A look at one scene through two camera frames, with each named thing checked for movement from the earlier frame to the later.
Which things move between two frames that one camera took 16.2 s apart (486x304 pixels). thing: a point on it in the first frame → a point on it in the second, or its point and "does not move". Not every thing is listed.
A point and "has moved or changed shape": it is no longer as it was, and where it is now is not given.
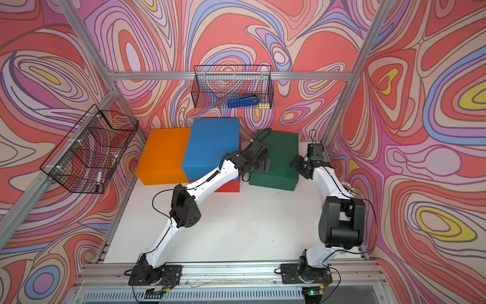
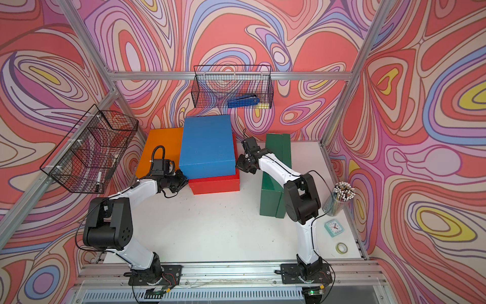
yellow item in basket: x=262 y=106 does not move
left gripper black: x=262 y=168 → x=183 y=181
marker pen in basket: x=99 y=180 does not move
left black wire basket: x=88 y=155 does not move
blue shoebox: x=209 y=140 has moved or changed shape
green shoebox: x=281 y=147 has moved or changed shape
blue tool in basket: x=244 y=101 does not move
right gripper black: x=295 y=164 → x=239 y=165
